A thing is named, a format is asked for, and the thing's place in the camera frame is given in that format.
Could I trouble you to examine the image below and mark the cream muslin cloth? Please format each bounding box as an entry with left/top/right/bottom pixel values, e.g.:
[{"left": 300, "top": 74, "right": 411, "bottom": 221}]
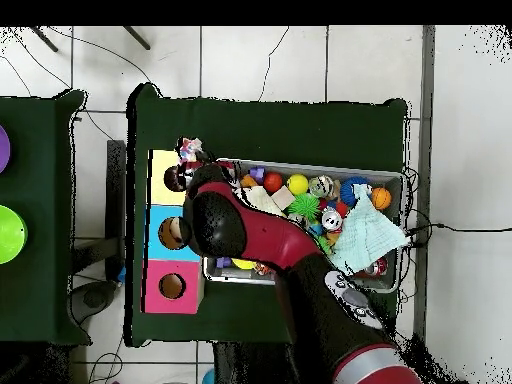
[{"left": 235, "top": 185, "right": 287, "bottom": 219}]

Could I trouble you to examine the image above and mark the multicoloured patterned cloth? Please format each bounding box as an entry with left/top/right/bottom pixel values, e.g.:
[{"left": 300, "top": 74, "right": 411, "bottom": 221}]
[{"left": 175, "top": 137, "right": 205, "bottom": 165}]

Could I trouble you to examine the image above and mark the shallow mesh bin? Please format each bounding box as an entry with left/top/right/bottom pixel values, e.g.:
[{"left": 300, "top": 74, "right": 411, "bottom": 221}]
[{"left": 202, "top": 157, "right": 409, "bottom": 294}]

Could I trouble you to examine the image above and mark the wooden box with three holes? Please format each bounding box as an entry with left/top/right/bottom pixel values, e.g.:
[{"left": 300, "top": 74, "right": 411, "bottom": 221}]
[{"left": 140, "top": 149, "right": 212, "bottom": 316}]

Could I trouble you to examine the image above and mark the wooden cube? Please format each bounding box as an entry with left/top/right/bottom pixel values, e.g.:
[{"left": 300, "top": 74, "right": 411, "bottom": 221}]
[{"left": 270, "top": 184, "right": 296, "bottom": 211}]

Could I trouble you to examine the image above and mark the red ball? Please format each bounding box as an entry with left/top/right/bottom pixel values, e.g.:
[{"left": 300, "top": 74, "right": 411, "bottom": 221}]
[{"left": 262, "top": 171, "right": 284, "bottom": 194}]

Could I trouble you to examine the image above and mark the yellow ball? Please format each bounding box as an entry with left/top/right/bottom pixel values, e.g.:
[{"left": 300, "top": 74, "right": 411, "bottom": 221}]
[{"left": 286, "top": 173, "right": 310, "bottom": 196}]

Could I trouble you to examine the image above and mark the dark green table cloth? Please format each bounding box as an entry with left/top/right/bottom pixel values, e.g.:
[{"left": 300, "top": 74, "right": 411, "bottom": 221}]
[
  {"left": 0, "top": 88, "right": 92, "bottom": 348},
  {"left": 124, "top": 82, "right": 410, "bottom": 348}
]

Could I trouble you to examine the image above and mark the mint muslin cloth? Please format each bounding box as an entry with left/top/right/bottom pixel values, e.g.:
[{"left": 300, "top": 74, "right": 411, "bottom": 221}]
[{"left": 329, "top": 183, "right": 412, "bottom": 275}]

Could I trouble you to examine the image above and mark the orange basketball toy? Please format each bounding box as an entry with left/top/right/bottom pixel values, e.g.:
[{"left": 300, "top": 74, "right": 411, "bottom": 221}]
[{"left": 370, "top": 187, "right": 393, "bottom": 211}]

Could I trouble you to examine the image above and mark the black stand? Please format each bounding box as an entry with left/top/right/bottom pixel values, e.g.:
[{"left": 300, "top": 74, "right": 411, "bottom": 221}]
[{"left": 104, "top": 138, "right": 128, "bottom": 282}]

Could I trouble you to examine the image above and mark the black tripod leg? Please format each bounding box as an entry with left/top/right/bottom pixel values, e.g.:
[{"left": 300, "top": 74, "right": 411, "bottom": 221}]
[
  {"left": 122, "top": 25, "right": 152, "bottom": 52},
  {"left": 29, "top": 25, "right": 60, "bottom": 54}
]

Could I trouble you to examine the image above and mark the green bowl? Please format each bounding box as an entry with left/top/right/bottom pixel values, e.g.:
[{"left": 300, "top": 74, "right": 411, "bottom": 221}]
[{"left": 0, "top": 204, "right": 29, "bottom": 266}]

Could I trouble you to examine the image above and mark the purple bowl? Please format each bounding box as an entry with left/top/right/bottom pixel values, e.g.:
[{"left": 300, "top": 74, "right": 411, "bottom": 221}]
[{"left": 0, "top": 124, "right": 12, "bottom": 175}]

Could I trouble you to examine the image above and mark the black power cable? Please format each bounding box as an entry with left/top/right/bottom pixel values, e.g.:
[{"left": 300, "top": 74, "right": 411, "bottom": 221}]
[{"left": 407, "top": 222, "right": 512, "bottom": 237}]

